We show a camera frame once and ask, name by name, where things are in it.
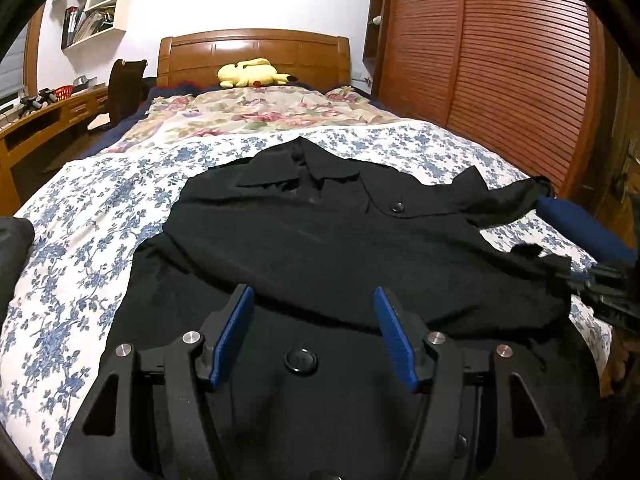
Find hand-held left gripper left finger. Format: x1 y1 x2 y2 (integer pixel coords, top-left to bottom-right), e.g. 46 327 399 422
52 284 256 480

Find dark brown chair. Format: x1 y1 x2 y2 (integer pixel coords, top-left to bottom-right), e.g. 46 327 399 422
87 58 149 133

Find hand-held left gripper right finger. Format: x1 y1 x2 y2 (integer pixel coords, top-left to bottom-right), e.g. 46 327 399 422
374 287 576 480

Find wooden door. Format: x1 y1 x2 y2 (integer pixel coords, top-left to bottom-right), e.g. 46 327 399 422
597 55 640 246

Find black binders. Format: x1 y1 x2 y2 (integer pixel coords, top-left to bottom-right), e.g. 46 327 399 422
61 6 81 50

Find black device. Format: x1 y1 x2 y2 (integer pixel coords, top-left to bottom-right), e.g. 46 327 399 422
19 89 57 111

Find wooden louvered wardrobe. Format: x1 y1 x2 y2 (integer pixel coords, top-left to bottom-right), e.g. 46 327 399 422
372 0 608 211

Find dark cloth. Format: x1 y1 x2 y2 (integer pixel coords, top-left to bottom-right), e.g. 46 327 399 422
0 215 36 321

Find white wall shelf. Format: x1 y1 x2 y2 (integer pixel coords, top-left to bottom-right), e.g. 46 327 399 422
52 0 138 51

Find grey window blind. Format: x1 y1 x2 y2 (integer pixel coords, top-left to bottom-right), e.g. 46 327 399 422
0 35 28 103

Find wooden headboard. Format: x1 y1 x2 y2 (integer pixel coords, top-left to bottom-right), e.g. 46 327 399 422
156 28 352 92

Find pink floral blanket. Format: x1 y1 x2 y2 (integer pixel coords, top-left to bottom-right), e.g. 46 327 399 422
102 85 401 153

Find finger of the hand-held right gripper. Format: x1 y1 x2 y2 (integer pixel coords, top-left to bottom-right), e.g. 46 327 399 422
554 269 596 295

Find yellow plush toy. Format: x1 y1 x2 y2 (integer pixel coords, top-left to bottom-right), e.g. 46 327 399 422
216 57 298 89

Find black shirt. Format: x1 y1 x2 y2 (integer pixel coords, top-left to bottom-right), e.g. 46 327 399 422
102 135 603 480

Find wooden desk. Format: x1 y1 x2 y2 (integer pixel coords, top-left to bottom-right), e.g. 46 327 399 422
0 85 111 216

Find bed with floral duvet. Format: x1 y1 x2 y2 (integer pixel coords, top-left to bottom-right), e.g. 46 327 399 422
0 120 616 480

